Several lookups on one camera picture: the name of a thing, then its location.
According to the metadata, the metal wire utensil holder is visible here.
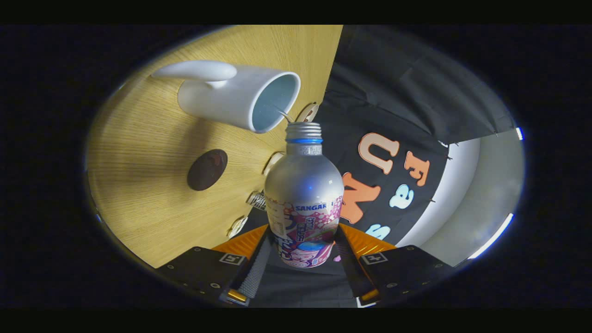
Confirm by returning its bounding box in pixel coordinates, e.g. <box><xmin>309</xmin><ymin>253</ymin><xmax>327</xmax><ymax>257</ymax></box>
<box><xmin>245</xmin><ymin>191</ymin><xmax>268</xmax><ymax>211</ymax></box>

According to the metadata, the wooden table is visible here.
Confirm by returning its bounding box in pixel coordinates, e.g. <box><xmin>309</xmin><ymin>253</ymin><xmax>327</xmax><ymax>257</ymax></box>
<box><xmin>87</xmin><ymin>25</ymin><xmax>344</xmax><ymax>269</ymax></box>

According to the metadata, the white cup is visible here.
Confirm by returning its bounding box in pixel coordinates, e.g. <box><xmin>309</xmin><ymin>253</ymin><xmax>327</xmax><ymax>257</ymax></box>
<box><xmin>152</xmin><ymin>60</ymin><xmax>302</xmax><ymax>134</ymax></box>

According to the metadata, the white round plate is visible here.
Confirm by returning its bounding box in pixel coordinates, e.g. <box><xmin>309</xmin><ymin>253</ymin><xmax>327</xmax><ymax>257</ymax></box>
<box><xmin>296</xmin><ymin>102</ymin><xmax>320</xmax><ymax>123</ymax></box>

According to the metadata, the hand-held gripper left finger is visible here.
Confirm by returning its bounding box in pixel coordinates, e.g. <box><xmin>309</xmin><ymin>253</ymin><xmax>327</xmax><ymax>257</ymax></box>
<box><xmin>157</xmin><ymin>224</ymin><xmax>273</xmax><ymax>306</ymax></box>

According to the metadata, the silver juice bottle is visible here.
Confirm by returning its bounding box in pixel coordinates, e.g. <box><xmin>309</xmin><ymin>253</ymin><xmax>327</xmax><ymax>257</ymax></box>
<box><xmin>264</xmin><ymin>122</ymin><xmax>345</xmax><ymax>269</ymax></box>

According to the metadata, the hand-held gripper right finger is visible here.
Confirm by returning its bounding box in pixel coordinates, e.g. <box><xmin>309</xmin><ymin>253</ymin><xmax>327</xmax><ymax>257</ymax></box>
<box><xmin>334</xmin><ymin>224</ymin><xmax>456</xmax><ymax>306</ymax></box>

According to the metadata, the ceiling light strip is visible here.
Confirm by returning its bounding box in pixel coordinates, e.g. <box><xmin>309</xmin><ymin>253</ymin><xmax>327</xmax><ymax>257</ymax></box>
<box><xmin>467</xmin><ymin>213</ymin><xmax>515</xmax><ymax>259</ymax></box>

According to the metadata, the black backdrop cloth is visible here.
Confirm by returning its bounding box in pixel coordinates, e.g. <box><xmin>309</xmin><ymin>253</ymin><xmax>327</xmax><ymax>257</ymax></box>
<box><xmin>240</xmin><ymin>25</ymin><xmax>516</xmax><ymax>308</ymax></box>

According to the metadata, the thin clear juice stream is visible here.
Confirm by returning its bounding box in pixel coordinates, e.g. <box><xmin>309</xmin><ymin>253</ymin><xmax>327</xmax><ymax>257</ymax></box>
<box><xmin>268</xmin><ymin>103</ymin><xmax>295</xmax><ymax>124</ymax></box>

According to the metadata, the white divided dish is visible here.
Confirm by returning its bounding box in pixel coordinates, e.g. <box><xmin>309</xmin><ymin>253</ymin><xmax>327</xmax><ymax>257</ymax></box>
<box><xmin>227</xmin><ymin>216</ymin><xmax>249</xmax><ymax>239</ymax></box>

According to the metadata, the white toaster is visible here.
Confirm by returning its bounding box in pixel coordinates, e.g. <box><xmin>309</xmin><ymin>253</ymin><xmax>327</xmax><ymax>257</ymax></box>
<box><xmin>263</xmin><ymin>152</ymin><xmax>285</xmax><ymax>176</ymax></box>

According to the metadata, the dark round coaster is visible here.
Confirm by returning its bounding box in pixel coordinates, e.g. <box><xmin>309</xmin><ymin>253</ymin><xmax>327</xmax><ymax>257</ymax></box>
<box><xmin>187</xmin><ymin>149</ymin><xmax>228</xmax><ymax>191</ymax></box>

